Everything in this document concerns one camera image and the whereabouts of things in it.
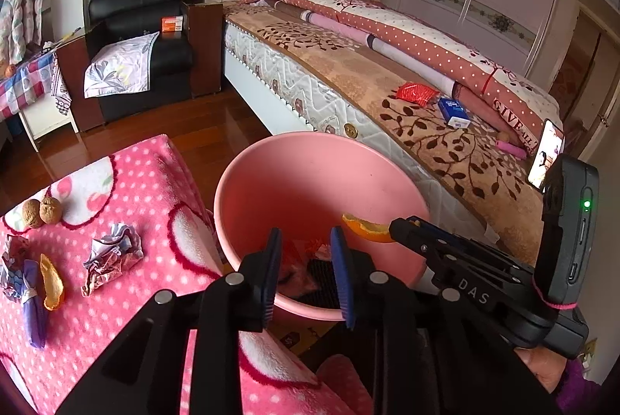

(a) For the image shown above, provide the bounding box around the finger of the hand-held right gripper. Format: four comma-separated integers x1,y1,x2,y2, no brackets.
406,215,468,247
389,216,474,271

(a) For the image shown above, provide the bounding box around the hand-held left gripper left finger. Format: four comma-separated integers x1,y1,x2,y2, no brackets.
53,227,284,415

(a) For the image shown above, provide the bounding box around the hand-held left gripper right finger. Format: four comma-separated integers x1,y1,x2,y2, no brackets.
329,226,529,415

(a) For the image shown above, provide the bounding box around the black spiky foam pad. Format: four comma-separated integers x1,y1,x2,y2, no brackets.
305,257,342,309

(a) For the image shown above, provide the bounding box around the orange peel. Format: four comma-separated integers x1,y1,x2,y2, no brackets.
39,253,66,312
341,212,395,244

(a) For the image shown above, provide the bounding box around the red white snack wrapper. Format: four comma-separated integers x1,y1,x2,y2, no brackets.
276,237,335,297

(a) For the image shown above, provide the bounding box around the pink plastic basin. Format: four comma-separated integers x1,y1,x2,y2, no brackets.
213,131,432,323

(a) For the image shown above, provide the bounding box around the person's right forearm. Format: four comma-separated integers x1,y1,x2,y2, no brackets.
513,344,604,414

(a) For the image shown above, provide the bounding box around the bed with patterned bedding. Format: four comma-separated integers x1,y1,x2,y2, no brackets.
225,1,546,241

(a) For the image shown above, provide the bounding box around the pink tube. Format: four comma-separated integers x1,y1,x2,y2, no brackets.
499,139,527,160

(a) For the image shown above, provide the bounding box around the blue white box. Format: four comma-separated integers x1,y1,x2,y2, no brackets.
437,98,472,130

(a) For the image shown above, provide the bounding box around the smartphone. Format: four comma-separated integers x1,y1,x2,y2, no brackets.
526,119,566,190

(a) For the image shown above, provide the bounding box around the red snack packet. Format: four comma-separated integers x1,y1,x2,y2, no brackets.
393,82,439,107

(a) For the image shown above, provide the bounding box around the crumpled silver foil wrapper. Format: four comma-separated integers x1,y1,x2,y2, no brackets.
81,222,145,298

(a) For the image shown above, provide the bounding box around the white quilted mattress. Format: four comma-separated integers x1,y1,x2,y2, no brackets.
224,15,499,246

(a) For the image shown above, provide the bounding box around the red white dotted quilt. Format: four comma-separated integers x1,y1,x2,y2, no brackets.
239,0,565,154

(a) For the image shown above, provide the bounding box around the pink rolled mat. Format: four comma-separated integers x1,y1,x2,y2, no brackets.
299,9,458,91

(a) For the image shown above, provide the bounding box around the wooden door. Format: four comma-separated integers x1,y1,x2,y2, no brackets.
547,5,620,145

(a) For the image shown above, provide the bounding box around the walnut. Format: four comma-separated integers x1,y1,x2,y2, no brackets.
39,196,63,224
21,200,45,230

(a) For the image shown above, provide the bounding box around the purple wrapper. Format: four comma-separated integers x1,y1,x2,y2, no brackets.
19,259,49,349

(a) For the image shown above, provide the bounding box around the crumpled printed paper wrapper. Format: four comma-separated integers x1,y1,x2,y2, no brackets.
0,235,32,302

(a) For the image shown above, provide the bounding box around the white floral cloth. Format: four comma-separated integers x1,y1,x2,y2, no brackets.
83,32,160,99

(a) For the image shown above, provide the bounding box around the white desk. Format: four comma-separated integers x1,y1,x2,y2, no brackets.
17,100,78,152

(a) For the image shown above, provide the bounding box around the checkered cloth table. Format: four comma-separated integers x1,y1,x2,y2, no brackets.
0,49,73,120

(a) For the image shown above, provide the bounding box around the pastel puffer jacket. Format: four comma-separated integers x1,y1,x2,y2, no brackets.
0,0,44,67

